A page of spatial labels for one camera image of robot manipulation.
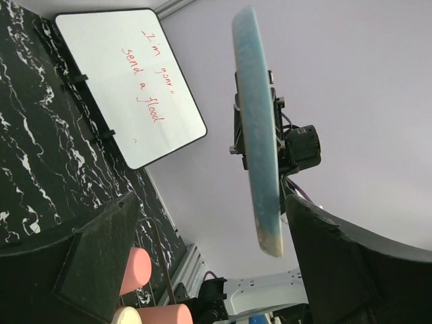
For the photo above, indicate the blue and cream plate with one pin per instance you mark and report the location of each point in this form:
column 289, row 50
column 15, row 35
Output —
column 258, row 128

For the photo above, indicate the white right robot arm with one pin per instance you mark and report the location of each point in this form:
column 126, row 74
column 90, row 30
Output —
column 236, row 299

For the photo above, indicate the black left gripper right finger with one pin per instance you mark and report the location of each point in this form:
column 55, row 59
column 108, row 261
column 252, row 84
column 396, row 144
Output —
column 353, row 275

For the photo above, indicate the black wire dish rack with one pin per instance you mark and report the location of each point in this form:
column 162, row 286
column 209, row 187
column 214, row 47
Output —
column 159, row 289

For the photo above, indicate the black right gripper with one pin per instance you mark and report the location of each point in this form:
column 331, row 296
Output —
column 282, row 124

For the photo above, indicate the whiteboard with red writing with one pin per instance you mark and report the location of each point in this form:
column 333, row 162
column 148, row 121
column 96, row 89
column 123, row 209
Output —
column 135, row 81

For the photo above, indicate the pink cup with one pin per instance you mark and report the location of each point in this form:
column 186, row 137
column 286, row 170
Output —
column 138, row 271
column 169, row 314

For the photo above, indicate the cream and brown cup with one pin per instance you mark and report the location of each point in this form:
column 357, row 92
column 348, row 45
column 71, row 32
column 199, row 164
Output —
column 126, row 315

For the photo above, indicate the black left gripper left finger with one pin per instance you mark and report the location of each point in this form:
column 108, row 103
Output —
column 70, row 273

